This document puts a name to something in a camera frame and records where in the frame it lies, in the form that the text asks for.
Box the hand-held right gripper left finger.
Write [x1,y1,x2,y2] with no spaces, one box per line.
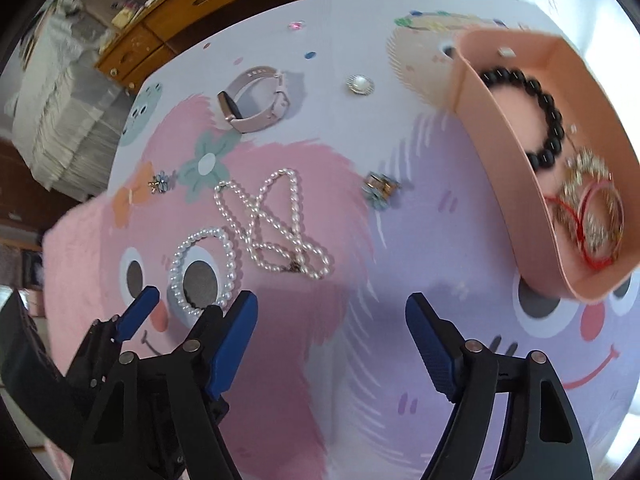
[70,290,260,480]

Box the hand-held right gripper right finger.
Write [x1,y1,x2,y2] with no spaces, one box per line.
[405,292,596,480]

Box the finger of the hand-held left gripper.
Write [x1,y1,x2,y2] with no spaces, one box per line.
[65,285,161,411]

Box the white pearl bracelet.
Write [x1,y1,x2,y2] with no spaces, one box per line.
[170,227,237,318]

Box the pink paper box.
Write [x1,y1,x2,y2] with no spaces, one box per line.
[452,29,640,306]

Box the small flower earring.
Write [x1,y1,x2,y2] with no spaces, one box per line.
[148,171,175,195]

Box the white quilted blanket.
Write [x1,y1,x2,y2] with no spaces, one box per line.
[5,0,136,201]

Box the cartoon printed mat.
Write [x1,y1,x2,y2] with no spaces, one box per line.
[42,0,640,480]

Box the round pearl brooch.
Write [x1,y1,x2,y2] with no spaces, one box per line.
[346,74,374,96]

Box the wooden desk with drawers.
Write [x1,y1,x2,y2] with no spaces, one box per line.
[95,0,406,93]

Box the white pearl necklace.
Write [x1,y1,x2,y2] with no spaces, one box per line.
[214,168,335,280]

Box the gold flower ring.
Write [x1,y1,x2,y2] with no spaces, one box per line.
[362,171,401,208]

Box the red string bracelet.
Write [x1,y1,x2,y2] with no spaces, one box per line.
[546,180,627,268]

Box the gold rhinestone bracelet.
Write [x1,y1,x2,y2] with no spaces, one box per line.
[552,149,626,263]

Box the pink strap wristwatch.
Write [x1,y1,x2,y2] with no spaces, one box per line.
[216,66,293,134]

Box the black bead bracelet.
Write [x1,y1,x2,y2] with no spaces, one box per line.
[479,67,566,170]

